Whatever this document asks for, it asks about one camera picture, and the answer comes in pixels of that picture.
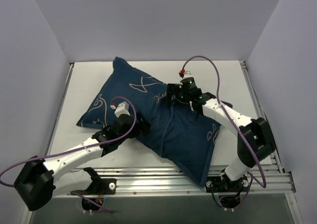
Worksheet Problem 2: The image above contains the blue embroidered pillowcase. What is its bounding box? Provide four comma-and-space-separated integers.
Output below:
76, 57, 221, 187

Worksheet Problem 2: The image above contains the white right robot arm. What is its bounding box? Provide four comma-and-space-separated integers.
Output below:
166, 77, 276, 191

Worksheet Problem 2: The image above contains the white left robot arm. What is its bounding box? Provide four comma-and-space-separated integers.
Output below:
13, 112, 151, 211

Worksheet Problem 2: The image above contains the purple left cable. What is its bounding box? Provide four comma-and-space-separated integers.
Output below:
0, 97, 137, 187

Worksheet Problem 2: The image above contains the purple cable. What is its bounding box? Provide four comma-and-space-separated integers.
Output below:
0, 97, 137, 187
182, 55, 267, 189

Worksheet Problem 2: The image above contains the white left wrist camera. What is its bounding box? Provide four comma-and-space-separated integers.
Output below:
110, 102, 130, 118

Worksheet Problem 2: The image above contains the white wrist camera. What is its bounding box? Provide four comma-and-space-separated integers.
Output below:
110, 102, 130, 118
179, 69, 192, 79

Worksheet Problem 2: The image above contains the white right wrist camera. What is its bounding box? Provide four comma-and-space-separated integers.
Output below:
179, 69, 192, 79

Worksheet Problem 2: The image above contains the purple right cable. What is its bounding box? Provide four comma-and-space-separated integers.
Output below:
182, 55, 267, 189

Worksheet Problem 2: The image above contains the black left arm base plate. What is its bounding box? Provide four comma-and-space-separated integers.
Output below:
70, 167, 117, 195

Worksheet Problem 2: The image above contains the aluminium right side rail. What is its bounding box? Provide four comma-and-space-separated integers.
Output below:
240, 61, 285, 173

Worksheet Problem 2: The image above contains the aluminium rail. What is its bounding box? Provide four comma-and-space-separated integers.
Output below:
240, 61, 285, 173
32, 166, 297, 199
46, 63, 74, 155

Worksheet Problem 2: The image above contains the aluminium left side rail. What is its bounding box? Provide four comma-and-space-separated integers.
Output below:
46, 63, 74, 155

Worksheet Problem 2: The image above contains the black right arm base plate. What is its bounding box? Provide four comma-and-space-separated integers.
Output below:
205, 176, 249, 193

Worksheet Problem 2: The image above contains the aluminium front rail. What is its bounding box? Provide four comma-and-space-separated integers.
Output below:
32, 166, 297, 199

